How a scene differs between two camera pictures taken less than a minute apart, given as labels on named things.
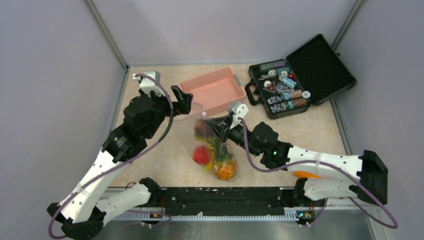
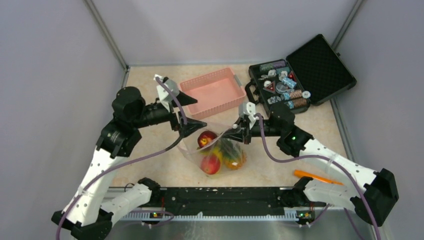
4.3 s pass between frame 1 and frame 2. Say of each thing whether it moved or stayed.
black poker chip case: stayed
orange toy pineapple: moved
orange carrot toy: stayed
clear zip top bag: moved
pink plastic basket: stayed
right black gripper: moved
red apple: moved
